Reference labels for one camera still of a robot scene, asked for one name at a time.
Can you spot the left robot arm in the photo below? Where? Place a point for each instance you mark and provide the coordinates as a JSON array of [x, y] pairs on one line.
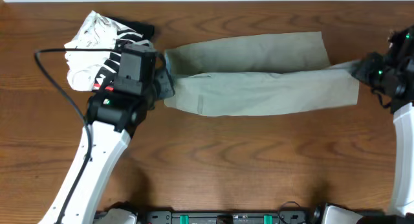
[[119, 105]]

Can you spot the black white striped garment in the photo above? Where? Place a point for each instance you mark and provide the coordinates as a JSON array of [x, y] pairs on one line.
[[114, 33]]

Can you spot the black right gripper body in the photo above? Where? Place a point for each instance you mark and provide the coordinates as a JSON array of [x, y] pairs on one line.
[[375, 72]]

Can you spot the khaki green shorts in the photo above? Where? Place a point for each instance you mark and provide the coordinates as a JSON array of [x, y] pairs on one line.
[[261, 75]]

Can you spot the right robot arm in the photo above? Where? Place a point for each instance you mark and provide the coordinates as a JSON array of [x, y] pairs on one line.
[[401, 205]]

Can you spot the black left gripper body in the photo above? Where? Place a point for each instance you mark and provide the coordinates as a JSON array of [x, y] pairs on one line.
[[162, 82]]

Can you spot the white folded garment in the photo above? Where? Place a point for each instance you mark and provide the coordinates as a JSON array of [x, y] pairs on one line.
[[82, 54]]

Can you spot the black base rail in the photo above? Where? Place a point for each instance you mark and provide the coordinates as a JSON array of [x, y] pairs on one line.
[[169, 217]]

